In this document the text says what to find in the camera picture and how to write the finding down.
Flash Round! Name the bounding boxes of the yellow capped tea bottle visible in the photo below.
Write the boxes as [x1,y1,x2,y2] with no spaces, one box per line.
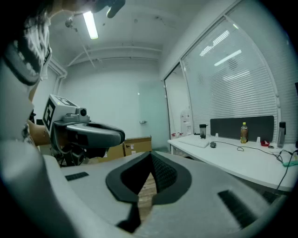
[240,122,249,145]

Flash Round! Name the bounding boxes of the dark grey desk divider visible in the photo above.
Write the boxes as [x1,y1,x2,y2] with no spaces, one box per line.
[210,115,275,143]

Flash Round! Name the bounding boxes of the frosted glass door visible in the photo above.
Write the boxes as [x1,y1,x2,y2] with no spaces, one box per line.
[138,81,169,150]

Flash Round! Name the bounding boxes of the white window blinds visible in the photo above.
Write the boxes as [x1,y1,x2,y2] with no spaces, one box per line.
[181,13,298,144]

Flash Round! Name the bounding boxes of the white keyboard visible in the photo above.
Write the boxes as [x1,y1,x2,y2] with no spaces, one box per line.
[178,135,210,149]

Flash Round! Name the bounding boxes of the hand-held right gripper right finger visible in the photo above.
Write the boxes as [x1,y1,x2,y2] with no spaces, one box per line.
[139,151,287,238]

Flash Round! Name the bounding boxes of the long ceiling light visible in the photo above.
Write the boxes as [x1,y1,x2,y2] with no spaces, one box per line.
[82,11,99,40]

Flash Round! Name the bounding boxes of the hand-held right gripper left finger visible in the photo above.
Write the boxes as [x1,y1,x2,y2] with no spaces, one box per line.
[43,151,152,238]

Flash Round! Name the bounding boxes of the person's patterned white shirt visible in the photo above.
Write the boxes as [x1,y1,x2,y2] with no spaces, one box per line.
[0,16,70,238]

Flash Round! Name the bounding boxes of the black head-mounted camera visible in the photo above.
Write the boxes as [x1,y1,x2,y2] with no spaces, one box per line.
[93,0,127,19]

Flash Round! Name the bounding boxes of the long black cable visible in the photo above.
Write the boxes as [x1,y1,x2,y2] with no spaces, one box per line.
[276,149,298,192]

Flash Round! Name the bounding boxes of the white water dispenser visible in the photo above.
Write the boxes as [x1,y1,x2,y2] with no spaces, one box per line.
[180,109,194,136]

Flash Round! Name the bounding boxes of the black lidded tumbler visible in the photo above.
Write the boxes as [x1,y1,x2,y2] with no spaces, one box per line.
[199,124,209,139]

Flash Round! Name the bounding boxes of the green cable connector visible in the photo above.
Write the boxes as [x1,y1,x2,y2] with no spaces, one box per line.
[280,155,298,168]

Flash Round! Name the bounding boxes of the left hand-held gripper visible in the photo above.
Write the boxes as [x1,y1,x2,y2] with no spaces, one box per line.
[41,94,126,167]

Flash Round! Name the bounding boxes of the grey water bottle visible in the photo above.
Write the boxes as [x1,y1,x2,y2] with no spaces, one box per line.
[277,121,287,149]

